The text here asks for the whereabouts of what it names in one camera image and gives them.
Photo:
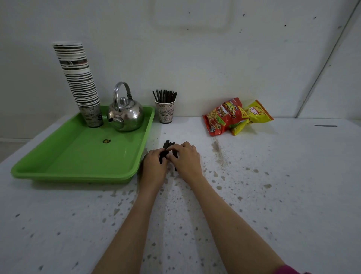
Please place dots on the person's left hand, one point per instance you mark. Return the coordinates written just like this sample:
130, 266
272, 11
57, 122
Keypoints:
153, 173

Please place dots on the red snack bag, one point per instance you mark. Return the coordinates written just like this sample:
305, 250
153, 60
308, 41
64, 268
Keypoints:
220, 118

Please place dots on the person's left forearm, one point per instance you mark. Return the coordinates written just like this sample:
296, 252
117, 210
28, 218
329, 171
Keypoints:
127, 240

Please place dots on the white speckled table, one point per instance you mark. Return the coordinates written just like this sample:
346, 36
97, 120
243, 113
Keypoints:
282, 197

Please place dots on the person's right hand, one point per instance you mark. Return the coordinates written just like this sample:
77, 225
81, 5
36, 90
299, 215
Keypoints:
187, 162

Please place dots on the yellow snack bag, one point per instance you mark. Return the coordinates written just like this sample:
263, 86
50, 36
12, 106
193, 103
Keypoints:
259, 111

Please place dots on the printed white paper cup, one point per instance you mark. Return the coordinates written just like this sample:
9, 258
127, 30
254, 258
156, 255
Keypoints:
165, 113

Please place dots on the green plastic tray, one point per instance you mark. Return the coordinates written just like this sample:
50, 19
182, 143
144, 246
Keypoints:
79, 158

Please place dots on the pile of black stirrer sticks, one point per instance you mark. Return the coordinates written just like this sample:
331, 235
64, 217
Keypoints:
167, 144

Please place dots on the pink sleeve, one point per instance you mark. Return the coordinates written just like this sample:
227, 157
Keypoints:
285, 270

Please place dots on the person's right forearm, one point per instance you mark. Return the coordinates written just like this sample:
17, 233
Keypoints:
234, 234

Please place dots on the steel kettle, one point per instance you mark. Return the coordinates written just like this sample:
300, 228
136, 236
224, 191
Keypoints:
127, 115

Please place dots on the stack of printed paper cups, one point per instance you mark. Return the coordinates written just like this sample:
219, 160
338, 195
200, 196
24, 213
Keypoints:
80, 84

